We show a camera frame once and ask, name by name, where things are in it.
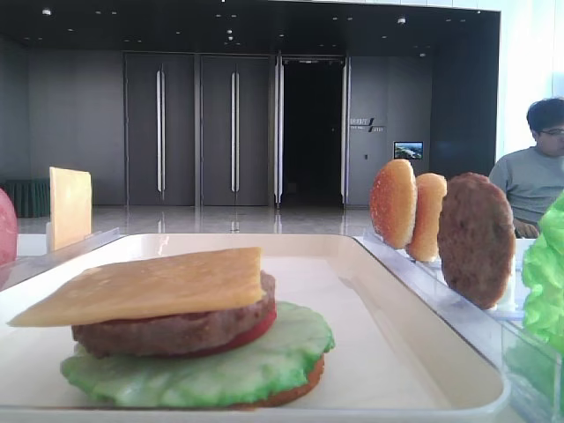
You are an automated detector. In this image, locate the orange cheese slice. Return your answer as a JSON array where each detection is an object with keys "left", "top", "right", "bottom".
[{"left": 9, "top": 247, "right": 263, "bottom": 327}]

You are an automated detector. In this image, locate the red tomato slice on stack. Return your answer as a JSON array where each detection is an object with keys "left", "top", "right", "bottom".
[{"left": 167, "top": 301, "right": 277, "bottom": 358}]

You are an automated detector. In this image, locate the green lettuce leaf on stack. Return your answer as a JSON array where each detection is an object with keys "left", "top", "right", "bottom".
[{"left": 61, "top": 301, "right": 335, "bottom": 408}]

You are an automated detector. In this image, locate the brown meat patty on stack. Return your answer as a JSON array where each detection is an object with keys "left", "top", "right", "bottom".
[{"left": 71, "top": 271, "right": 276, "bottom": 358}]

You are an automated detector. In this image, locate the brown meat patty in rack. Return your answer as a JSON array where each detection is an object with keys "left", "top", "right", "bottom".
[{"left": 437, "top": 173, "right": 516, "bottom": 309}]

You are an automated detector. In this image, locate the yellow cheese slice in rack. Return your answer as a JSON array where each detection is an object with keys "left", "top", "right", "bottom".
[{"left": 49, "top": 167, "right": 93, "bottom": 250}]

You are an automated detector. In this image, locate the green lettuce in rack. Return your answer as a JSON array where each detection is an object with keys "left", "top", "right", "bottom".
[{"left": 522, "top": 197, "right": 563, "bottom": 352}]

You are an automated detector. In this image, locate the red tomato slice in rack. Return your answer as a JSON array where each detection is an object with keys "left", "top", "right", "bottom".
[{"left": 0, "top": 189, "right": 19, "bottom": 265}]

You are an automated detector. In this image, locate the round bun top in rack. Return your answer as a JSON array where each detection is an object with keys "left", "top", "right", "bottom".
[{"left": 369, "top": 159, "right": 418, "bottom": 249}]

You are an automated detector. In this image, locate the dark double door middle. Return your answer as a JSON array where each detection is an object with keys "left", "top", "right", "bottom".
[{"left": 201, "top": 56, "right": 269, "bottom": 206}]

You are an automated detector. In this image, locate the dark double door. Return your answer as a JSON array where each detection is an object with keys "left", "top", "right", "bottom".
[
  {"left": 125, "top": 54, "right": 195, "bottom": 206},
  {"left": 201, "top": 56, "right": 269, "bottom": 206}
]

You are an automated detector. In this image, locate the bottom bun slice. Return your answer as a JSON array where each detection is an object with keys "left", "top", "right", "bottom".
[{"left": 242, "top": 356, "right": 324, "bottom": 408}]

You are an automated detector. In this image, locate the dark double door left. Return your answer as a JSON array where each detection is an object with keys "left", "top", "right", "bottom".
[{"left": 125, "top": 54, "right": 195, "bottom": 206}]

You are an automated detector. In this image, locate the cream plastic tray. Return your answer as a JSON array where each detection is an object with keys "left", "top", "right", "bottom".
[{"left": 1, "top": 234, "right": 510, "bottom": 422}]

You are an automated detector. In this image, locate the green draped table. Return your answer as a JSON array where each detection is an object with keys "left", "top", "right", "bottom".
[{"left": 1, "top": 178, "right": 50, "bottom": 218}]

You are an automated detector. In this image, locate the seated man with glasses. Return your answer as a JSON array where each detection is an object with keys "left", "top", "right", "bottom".
[{"left": 489, "top": 97, "right": 563, "bottom": 239}]

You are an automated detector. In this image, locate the clear acrylic rack left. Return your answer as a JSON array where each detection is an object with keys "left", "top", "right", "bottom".
[{"left": 1, "top": 227, "right": 122, "bottom": 291}]

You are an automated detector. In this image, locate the clear acrylic rack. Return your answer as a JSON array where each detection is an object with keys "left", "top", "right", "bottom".
[
  {"left": 1, "top": 227, "right": 122, "bottom": 291},
  {"left": 358, "top": 229, "right": 563, "bottom": 422}
]

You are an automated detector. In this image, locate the clear acrylic rack right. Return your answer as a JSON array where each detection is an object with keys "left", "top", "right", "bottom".
[{"left": 358, "top": 229, "right": 563, "bottom": 422}]

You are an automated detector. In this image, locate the small wall screen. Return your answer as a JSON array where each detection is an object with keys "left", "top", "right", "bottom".
[{"left": 394, "top": 142, "right": 424, "bottom": 160}]

